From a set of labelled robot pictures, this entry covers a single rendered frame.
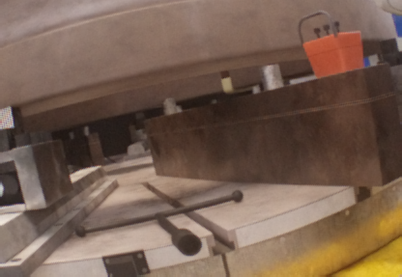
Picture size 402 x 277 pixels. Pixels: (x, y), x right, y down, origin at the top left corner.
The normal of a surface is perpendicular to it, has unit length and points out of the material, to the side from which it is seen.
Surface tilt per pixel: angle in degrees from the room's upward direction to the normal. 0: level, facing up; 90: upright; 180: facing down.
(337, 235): 90
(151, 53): 90
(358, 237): 90
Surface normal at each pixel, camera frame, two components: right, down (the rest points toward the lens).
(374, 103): 0.40, -0.08
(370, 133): -0.89, 0.20
